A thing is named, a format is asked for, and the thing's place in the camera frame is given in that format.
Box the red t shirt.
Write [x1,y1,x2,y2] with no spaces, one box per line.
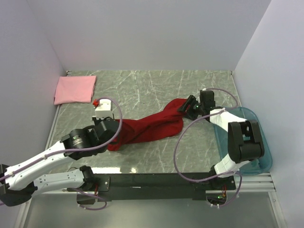
[107,98,186,151]

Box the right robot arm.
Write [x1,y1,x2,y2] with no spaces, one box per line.
[177,88,265,189]

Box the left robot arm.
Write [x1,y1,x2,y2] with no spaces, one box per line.
[0,117,122,207]

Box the folded pink t shirt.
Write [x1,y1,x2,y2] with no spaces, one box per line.
[54,76,96,105]

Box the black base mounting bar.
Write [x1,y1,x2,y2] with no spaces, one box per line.
[95,173,236,201]

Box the teal transparent plastic bin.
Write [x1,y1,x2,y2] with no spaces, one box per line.
[214,107,273,175]

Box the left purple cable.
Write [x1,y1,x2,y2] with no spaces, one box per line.
[0,97,123,210]

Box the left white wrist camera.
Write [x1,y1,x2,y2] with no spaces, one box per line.
[93,99,113,119]

